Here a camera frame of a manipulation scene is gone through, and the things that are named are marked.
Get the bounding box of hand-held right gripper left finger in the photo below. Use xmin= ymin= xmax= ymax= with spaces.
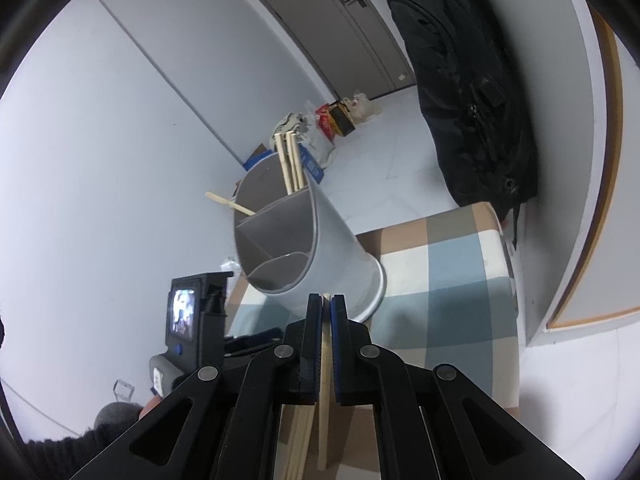
xmin=70 ymin=294 xmax=326 ymax=480

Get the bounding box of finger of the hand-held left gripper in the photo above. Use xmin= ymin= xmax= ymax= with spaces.
xmin=224 ymin=329 xmax=287 ymax=359

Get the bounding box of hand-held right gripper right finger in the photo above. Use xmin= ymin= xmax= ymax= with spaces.
xmin=330 ymin=294 xmax=586 ymax=480

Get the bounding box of grey utensil holder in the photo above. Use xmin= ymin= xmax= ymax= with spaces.
xmin=232 ymin=152 xmax=387 ymax=323

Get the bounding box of person's left forearm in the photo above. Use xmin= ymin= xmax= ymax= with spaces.
xmin=20 ymin=402 xmax=166 ymax=480

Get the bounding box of checkered tablecloth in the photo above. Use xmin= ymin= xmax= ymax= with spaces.
xmin=225 ymin=202 xmax=521 ymax=480

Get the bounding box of blue cardboard box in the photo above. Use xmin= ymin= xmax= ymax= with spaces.
xmin=245 ymin=152 xmax=326 ymax=183

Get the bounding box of white plastic bag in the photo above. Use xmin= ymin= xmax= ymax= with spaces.
xmin=277 ymin=110 xmax=338 ymax=168

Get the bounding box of folded beige cloth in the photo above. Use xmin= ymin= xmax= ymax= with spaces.
xmin=277 ymin=112 xmax=308 ymax=136

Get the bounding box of red paper bag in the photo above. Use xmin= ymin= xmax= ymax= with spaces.
xmin=314 ymin=104 xmax=338 ymax=138

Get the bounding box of black and yellow paper bag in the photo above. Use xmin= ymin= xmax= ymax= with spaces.
xmin=327 ymin=101 xmax=357 ymax=137

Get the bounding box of beige plastic bag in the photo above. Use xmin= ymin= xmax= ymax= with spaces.
xmin=342 ymin=92 xmax=383 ymax=125

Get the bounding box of black backpack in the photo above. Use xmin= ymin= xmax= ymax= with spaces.
xmin=380 ymin=0 xmax=540 ymax=248

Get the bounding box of white wardrobe door wooden trim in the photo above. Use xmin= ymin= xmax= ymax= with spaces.
xmin=542 ymin=0 xmax=640 ymax=331

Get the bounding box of grey door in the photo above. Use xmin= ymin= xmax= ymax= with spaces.
xmin=237 ymin=0 xmax=416 ymax=103

